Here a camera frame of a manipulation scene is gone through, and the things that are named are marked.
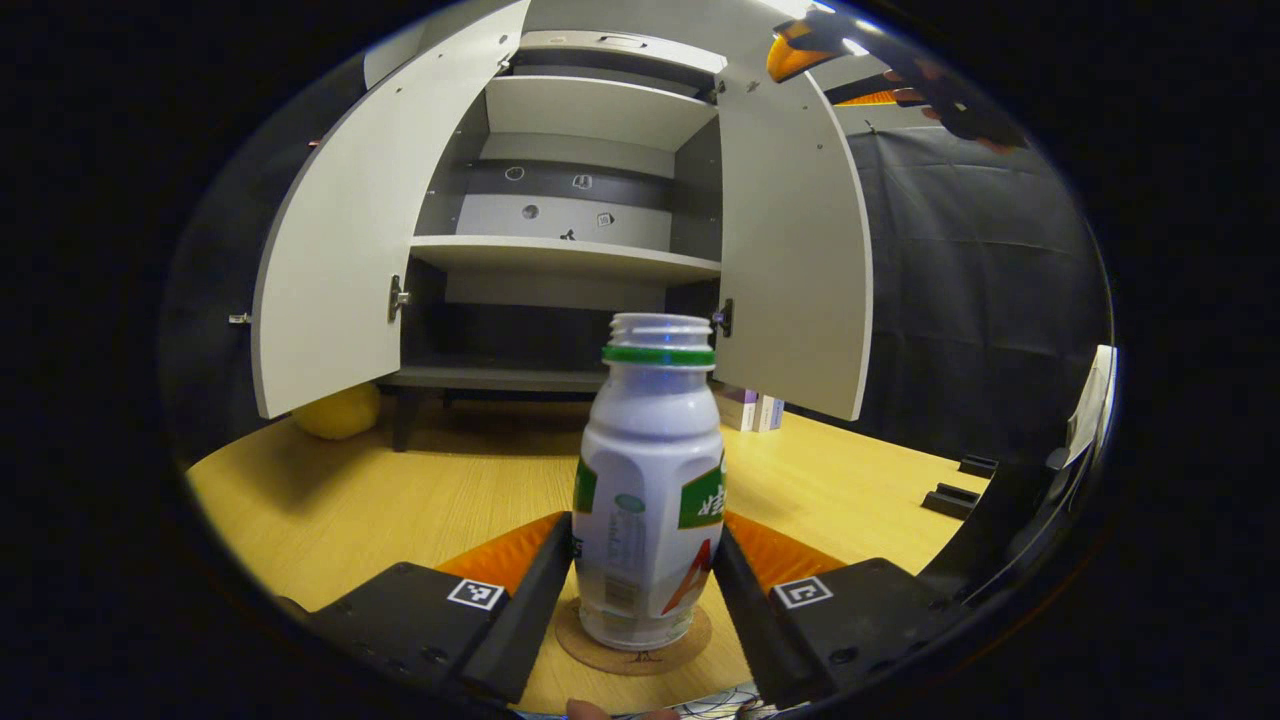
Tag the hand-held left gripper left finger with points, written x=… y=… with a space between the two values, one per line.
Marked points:
x=520 y=620

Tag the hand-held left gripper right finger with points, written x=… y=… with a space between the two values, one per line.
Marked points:
x=760 y=630

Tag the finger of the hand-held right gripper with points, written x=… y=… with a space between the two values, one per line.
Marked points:
x=800 y=55
x=865 y=96

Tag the round cork coaster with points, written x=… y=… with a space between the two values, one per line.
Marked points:
x=575 y=640

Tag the white cabinet door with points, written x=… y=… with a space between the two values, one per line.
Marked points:
x=350 y=240
x=795 y=260

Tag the white plastic bottle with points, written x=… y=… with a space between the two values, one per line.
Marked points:
x=650 y=470

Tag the white cabinet shelf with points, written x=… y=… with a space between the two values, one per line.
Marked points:
x=590 y=110
x=560 y=257

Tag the beige cabinet drawer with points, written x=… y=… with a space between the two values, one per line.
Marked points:
x=560 y=42

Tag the metal door hinge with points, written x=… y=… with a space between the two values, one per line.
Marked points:
x=723 y=318
x=398 y=298

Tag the black backdrop cloth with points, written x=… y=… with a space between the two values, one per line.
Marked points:
x=980 y=300

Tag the small white box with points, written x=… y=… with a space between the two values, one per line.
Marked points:
x=771 y=413

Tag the purple white box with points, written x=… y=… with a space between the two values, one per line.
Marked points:
x=737 y=408

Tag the small black block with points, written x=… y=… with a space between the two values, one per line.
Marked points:
x=978 y=466
x=950 y=500

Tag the yellow round object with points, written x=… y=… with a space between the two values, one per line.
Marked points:
x=337 y=413

